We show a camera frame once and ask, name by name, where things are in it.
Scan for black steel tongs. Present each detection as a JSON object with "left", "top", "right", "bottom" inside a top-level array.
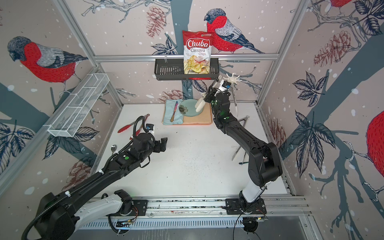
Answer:
[{"left": 230, "top": 87, "right": 239, "bottom": 117}]

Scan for red silicone tongs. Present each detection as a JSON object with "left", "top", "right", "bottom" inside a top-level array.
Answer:
[{"left": 117, "top": 113, "right": 150, "bottom": 140}]

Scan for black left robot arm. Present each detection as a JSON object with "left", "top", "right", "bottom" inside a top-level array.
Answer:
[{"left": 21, "top": 129, "right": 168, "bottom": 240}]

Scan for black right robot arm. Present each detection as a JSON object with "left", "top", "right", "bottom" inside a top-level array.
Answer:
[{"left": 204, "top": 87, "right": 283, "bottom": 205}]

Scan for cream utensil rack stand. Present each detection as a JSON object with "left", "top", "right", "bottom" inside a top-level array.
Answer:
[{"left": 223, "top": 73, "right": 241, "bottom": 87}]

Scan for plain steel tongs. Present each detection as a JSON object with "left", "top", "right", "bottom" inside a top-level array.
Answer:
[{"left": 238, "top": 116, "right": 250, "bottom": 131}]

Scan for orange tray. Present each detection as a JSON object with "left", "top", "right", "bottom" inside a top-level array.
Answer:
[{"left": 162, "top": 98, "right": 213, "bottom": 126}]

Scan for green ceramic plate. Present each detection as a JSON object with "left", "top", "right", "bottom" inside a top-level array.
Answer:
[{"left": 178, "top": 99, "right": 203, "bottom": 117}]

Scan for light blue cloth napkin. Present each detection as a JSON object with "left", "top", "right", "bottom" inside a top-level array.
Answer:
[{"left": 163, "top": 100, "right": 184, "bottom": 126}]

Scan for silver spoon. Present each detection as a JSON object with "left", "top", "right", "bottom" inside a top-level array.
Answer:
[{"left": 111, "top": 145, "right": 118, "bottom": 154}]

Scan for Chuba cassava chips bag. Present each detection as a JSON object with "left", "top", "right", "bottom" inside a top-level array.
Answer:
[{"left": 183, "top": 31, "right": 213, "bottom": 75}]

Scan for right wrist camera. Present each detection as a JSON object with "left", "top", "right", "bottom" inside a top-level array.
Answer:
[{"left": 219, "top": 80, "right": 232, "bottom": 92}]

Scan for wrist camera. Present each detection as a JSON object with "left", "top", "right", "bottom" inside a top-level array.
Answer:
[
  {"left": 146, "top": 124, "right": 155, "bottom": 134},
  {"left": 219, "top": 80, "right": 232, "bottom": 92}
]

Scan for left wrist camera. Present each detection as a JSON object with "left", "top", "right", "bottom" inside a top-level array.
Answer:
[{"left": 146, "top": 124, "right": 155, "bottom": 134}]

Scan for colourful handled knife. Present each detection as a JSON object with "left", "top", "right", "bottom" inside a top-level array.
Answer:
[{"left": 170, "top": 102, "right": 179, "bottom": 123}]

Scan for black wire shelf basket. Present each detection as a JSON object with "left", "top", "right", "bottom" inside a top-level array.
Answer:
[{"left": 154, "top": 58, "right": 220, "bottom": 81}]

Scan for cream handled utensil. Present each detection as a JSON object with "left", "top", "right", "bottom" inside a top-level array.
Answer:
[{"left": 231, "top": 146, "right": 247, "bottom": 162}]

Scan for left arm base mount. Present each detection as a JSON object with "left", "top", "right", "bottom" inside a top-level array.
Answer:
[{"left": 110, "top": 190, "right": 149, "bottom": 217}]

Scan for white mesh wall basket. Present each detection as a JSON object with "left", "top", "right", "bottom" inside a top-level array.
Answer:
[{"left": 48, "top": 73, "right": 110, "bottom": 137}]

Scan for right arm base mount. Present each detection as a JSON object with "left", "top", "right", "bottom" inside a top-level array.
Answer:
[{"left": 222, "top": 191, "right": 267, "bottom": 215}]

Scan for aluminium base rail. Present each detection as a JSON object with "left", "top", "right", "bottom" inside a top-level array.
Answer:
[{"left": 61, "top": 195, "right": 313, "bottom": 230}]

